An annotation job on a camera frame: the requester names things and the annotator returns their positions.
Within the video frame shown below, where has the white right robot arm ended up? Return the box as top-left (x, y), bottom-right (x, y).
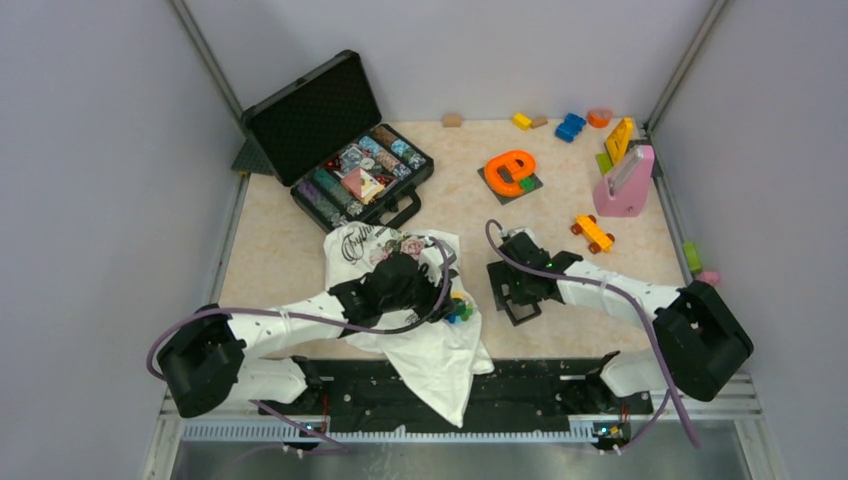
top-left (488, 228), bottom-right (754, 412)

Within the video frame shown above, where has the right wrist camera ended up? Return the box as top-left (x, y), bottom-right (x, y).
top-left (503, 227), bottom-right (537, 242)

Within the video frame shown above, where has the dark grey square mat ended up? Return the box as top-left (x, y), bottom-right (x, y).
top-left (477, 165), bottom-right (545, 206)

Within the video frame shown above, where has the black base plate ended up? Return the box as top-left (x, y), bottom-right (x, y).
top-left (268, 357), bottom-right (653, 434)

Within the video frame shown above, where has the black poker chip case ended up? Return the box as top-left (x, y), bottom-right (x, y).
top-left (241, 50), bottom-right (435, 232)

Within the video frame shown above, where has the orange letter e toy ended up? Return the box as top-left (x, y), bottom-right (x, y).
top-left (482, 150), bottom-right (536, 199)

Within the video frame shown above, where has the pink wedge stand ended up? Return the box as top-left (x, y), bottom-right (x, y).
top-left (593, 144), bottom-right (655, 218)

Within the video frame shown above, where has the black square frame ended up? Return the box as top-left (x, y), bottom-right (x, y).
top-left (505, 302), bottom-right (542, 327)

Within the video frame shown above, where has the yellow toy car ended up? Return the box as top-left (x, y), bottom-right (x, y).
top-left (570, 215), bottom-right (615, 254)

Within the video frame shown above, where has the green flat toy piece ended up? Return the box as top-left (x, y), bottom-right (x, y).
top-left (595, 153), bottom-right (614, 175)

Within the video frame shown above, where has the tan wooden block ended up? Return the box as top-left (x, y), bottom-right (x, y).
top-left (441, 113), bottom-right (464, 128)

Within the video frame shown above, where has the blue toy brick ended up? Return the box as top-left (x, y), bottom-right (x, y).
top-left (554, 112), bottom-right (587, 143)

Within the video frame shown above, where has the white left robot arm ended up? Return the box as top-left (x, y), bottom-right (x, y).
top-left (147, 244), bottom-right (456, 418)

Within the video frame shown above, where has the white printed t-shirt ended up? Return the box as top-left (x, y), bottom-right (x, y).
top-left (323, 222), bottom-right (495, 429)

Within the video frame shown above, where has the small brown wooden block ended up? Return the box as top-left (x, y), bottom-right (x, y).
top-left (531, 116), bottom-right (548, 129)

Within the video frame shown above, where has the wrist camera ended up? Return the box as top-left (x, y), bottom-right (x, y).
top-left (503, 227), bottom-right (537, 242)
top-left (434, 239), bottom-right (458, 267)

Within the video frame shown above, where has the yellow toy brick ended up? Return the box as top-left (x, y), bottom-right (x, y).
top-left (511, 112), bottom-right (533, 131)

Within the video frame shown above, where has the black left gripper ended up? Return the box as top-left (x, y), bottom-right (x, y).
top-left (381, 262), bottom-right (456, 323)

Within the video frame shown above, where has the pink and green toy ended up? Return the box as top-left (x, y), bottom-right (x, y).
top-left (682, 241), bottom-right (721, 286)

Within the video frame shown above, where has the orange tape roll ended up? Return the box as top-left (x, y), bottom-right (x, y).
top-left (586, 108), bottom-right (613, 129)

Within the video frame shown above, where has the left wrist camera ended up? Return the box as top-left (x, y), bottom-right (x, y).
top-left (434, 239), bottom-right (458, 267)

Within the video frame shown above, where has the colourful beaded brooch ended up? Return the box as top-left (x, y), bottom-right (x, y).
top-left (445, 292), bottom-right (475, 324)

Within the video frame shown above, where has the yellow perforated toy block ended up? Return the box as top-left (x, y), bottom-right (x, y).
top-left (605, 117), bottom-right (634, 166)

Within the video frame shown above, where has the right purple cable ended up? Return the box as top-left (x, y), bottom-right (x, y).
top-left (484, 219), bottom-right (701, 450)

